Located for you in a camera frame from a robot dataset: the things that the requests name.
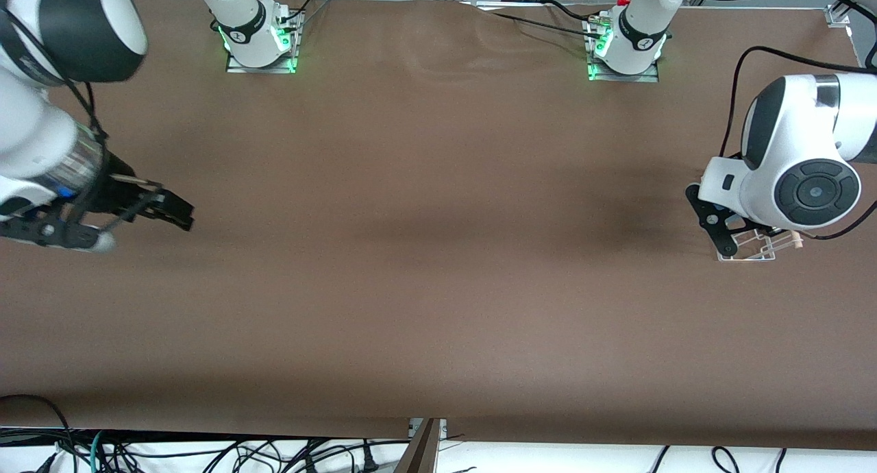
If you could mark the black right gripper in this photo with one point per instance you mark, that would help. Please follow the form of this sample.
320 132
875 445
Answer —
118 187

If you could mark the brown table cover sheet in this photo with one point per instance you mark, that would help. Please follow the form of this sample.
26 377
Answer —
438 288

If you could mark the black power plug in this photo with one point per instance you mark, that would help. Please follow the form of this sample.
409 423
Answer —
368 459

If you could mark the dark metal beam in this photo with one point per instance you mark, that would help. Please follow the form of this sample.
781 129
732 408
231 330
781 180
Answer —
418 452

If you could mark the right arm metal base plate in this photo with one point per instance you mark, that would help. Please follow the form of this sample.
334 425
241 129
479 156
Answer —
236 65

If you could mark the silver metal bracket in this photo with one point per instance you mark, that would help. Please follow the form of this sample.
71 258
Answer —
442 428

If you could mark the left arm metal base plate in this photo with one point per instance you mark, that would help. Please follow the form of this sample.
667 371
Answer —
651 75

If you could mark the silver table corner bracket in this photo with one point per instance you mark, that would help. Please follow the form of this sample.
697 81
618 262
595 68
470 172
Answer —
837 15

